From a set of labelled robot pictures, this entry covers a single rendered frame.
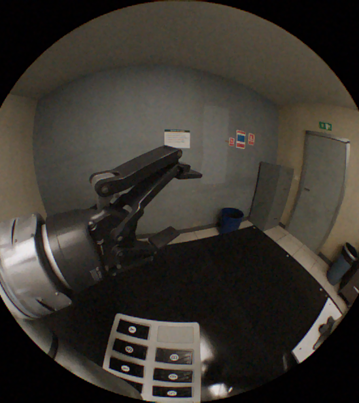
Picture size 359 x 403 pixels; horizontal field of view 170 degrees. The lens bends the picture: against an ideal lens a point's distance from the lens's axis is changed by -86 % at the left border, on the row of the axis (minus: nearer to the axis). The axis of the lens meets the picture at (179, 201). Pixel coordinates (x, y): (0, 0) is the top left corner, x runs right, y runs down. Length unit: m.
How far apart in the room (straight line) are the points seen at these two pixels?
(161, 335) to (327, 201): 2.71
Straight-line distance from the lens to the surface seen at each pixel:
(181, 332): 0.44
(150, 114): 1.70
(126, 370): 0.47
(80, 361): 0.19
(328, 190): 2.68
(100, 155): 1.75
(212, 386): 0.50
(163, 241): 0.23
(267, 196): 2.46
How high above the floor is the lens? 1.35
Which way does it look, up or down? 23 degrees down
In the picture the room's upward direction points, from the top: straight up
